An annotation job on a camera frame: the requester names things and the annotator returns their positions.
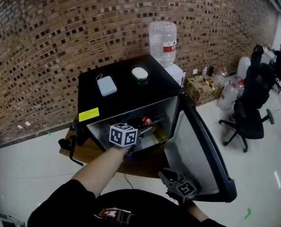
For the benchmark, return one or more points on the white round appliance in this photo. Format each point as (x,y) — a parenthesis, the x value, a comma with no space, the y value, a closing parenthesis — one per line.
(243,65)

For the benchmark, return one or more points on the small clear bottle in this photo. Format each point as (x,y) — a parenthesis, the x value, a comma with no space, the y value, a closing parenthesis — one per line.
(204,72)

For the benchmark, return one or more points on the white wall plate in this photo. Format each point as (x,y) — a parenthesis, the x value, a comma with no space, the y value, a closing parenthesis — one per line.
(27,123)
(20,126)

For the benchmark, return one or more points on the large clear water jug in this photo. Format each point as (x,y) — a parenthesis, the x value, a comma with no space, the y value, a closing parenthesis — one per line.
(163,42)

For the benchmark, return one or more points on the small black container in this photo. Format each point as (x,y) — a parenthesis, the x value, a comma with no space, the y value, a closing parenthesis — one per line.
(211,70)

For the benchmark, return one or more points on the person's right forearm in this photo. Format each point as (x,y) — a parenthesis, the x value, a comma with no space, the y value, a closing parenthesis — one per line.
(195,210)

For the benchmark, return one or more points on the black office chair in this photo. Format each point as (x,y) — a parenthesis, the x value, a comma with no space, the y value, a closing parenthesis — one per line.
(251,103)

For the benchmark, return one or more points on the yellow sticker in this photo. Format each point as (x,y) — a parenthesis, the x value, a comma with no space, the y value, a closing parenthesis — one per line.
(89,114)

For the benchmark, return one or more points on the white oval case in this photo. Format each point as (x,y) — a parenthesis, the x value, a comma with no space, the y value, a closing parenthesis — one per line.
(139,72)

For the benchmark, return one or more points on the black camera clamp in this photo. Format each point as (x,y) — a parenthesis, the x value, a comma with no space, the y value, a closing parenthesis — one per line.
(72,148)

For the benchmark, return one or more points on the low wooden table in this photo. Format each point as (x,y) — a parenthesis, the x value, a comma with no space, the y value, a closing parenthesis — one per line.
(88,152)

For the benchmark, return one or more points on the yellow drink bottle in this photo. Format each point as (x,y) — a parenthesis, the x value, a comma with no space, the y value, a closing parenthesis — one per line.
(162,136)

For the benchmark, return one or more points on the person's left forearm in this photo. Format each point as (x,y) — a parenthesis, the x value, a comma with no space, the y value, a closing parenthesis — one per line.
(100,171)

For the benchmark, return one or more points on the black mini fridge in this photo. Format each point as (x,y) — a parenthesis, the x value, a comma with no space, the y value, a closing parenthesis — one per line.
(121,79)

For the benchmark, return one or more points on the fridge door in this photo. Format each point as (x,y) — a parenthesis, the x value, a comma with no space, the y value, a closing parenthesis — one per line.
(192,150)

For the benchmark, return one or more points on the red labelled package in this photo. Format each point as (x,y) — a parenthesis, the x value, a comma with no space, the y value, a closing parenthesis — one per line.
(146,120)

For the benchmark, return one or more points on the cardboard box yellow tape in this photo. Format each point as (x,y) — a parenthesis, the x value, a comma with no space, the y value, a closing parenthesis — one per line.
(200,90)

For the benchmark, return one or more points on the white water dispenser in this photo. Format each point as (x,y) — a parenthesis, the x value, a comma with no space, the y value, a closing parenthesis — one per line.
(176,74)

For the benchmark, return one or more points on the empty clear plastic jug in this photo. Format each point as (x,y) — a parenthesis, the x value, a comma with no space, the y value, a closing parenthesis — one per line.
(227,96)

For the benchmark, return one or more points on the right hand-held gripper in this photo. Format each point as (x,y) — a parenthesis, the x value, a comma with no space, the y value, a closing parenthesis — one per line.
(185,190)

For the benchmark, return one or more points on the white power bank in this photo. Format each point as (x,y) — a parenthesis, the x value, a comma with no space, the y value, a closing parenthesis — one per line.
(106,85)

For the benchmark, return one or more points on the person's black shirt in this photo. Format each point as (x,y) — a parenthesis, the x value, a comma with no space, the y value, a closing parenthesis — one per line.
(154,207)

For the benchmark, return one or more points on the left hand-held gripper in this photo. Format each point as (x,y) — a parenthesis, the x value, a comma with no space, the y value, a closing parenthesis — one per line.
(122,135)

